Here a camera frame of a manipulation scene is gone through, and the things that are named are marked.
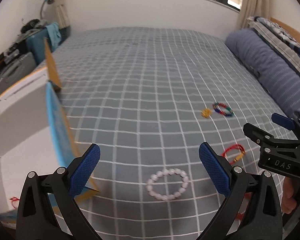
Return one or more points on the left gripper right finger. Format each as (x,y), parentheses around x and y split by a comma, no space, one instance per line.
(251,207)

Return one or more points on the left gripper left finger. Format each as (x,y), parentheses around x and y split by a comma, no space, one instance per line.
(36,218)

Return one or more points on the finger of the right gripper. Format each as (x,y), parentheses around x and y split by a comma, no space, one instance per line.
(256,134)
(283,121)

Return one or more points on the right hand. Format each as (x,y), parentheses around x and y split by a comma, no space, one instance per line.
(288,203)

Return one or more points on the blue striped pillow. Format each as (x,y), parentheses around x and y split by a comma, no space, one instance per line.
(271,70)

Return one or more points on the grey plaid folded blanket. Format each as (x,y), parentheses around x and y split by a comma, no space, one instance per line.
(279,39)

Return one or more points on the wooden headboard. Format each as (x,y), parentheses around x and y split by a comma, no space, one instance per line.
(295,33)

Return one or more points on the blue yellow cardboard box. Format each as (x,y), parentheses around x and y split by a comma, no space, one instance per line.
(34,134)

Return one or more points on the grey checked bed sheet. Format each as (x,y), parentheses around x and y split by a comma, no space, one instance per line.
(149,98)

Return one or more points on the beige curtain right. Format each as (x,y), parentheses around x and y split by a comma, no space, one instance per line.
(253,8)

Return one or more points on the beige curtain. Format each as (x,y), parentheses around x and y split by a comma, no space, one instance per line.
(253,8)
(62,14)

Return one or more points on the grey suitcase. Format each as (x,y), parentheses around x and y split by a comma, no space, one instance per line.
(16,70)

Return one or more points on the teal cloth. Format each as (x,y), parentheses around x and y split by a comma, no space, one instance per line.
(54,35)

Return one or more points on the beige curtain left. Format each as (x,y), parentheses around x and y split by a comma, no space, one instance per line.
(62,14)

